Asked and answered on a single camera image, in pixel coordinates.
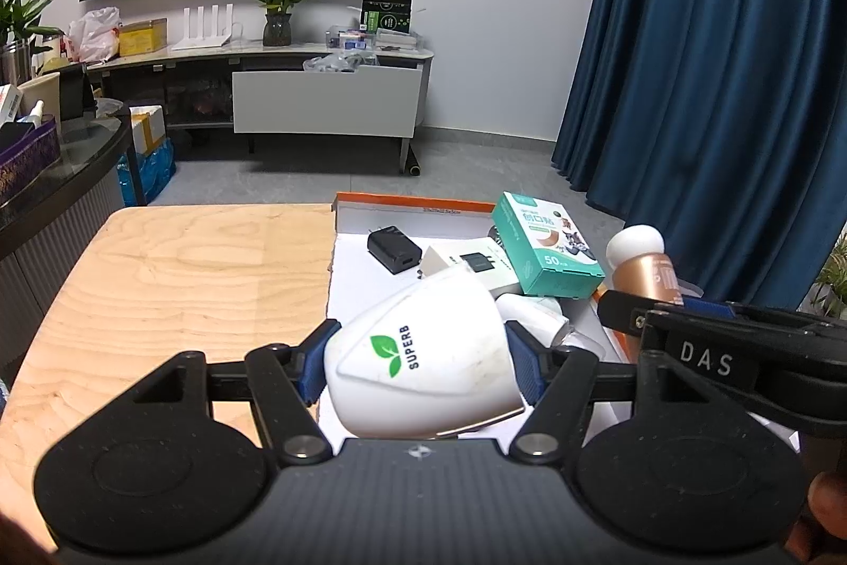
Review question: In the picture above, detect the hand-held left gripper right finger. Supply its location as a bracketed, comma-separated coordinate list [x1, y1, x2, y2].
[506, 320, 775, 467]

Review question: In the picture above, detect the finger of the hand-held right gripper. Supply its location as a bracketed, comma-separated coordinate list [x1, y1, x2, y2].
[597, 290, 735, 338]

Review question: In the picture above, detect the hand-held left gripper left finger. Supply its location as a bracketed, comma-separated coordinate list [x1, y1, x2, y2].
[59, 319, 341, 469]

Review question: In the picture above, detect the rose gold bottle white cap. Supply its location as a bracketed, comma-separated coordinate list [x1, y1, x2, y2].
[606, 223, 683, 306]

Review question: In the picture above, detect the orange cardboard box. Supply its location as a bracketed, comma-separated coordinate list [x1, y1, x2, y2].
[327, 192, 671, 448]

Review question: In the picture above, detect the white leaf-print repellent heater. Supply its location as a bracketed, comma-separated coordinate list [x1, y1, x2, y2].
[322, 263, 528, 441]

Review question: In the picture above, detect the white charger box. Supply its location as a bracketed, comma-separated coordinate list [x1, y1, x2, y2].
[422, 237, 521, 295]

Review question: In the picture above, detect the teal bandage box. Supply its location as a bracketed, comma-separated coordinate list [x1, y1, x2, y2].
[490, 190, 607, 300]

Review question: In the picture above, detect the black charger adapter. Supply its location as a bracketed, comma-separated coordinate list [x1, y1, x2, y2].
[366, 225, 424, 275]

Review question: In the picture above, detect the person's right hand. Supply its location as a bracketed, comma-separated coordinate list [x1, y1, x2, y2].
[787, 470, 847, 565]

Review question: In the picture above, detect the small green plant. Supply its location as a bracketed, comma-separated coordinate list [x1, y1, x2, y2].
[810, 233, 847, 319]

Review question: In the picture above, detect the blue curtain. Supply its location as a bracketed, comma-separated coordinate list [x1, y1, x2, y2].
[552, 0, 847, 322]

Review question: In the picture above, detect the blue plastic bag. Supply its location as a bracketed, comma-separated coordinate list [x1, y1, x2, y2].
[115, 137, 177, 206]

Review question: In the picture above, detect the white television cabinet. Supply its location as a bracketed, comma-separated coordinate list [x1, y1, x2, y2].
[86, 37, 436, 170]

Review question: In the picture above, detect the white yellow cardboard box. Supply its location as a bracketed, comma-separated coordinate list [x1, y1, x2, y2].
[128, 104, 167, 156]

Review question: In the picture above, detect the clear plastic packaging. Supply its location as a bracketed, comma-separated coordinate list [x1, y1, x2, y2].
[303, 52, 380, 74]

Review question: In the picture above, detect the pile of small boxes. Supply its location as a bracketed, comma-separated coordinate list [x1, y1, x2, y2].
[323, 26, 422, 52]

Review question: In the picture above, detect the white router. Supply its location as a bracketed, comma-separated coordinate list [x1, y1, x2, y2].
[173, 5, 235, 51]

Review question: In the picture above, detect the purple patterned storage box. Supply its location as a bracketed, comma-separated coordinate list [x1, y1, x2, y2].
[0, 114, 62, 203]

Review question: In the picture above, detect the green black box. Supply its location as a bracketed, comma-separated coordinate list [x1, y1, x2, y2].
[360, 0, 415, 34]

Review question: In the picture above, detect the black desk device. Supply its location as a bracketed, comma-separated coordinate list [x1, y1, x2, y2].
[57, 62, 97, 120]

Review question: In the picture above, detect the white red plastic bag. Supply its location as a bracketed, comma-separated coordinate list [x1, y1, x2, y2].
[65, 6, 122, 64]

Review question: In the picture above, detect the leafy plant steel pot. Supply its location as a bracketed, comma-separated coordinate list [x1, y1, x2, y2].
[0, 0, 65, 84]

